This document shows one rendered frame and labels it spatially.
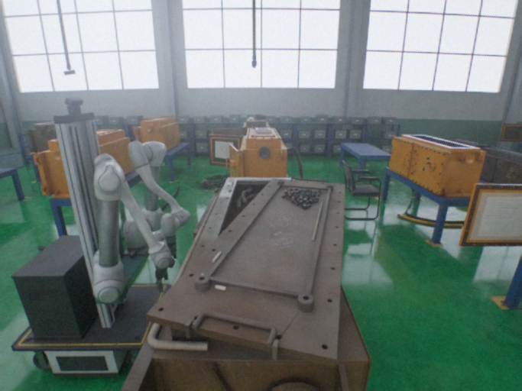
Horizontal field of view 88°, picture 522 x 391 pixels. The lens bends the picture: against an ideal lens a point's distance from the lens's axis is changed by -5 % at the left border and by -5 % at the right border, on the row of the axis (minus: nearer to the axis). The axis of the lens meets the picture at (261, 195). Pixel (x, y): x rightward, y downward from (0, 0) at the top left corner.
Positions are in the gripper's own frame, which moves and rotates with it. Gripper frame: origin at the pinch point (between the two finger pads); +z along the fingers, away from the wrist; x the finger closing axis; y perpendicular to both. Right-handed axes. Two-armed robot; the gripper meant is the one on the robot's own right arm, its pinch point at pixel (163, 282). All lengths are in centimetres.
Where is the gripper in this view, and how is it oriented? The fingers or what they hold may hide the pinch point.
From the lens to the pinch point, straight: 209.6
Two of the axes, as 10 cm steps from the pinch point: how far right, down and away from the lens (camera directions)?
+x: 0.6, 3.3, -9.4
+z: 0.0, 9.4, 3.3
